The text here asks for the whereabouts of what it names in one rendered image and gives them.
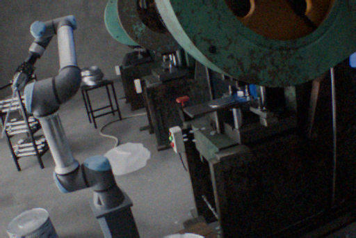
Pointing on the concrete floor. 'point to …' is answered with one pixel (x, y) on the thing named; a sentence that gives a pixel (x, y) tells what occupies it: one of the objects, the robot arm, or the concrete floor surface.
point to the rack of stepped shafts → (35, 147)
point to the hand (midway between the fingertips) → (16, 88)
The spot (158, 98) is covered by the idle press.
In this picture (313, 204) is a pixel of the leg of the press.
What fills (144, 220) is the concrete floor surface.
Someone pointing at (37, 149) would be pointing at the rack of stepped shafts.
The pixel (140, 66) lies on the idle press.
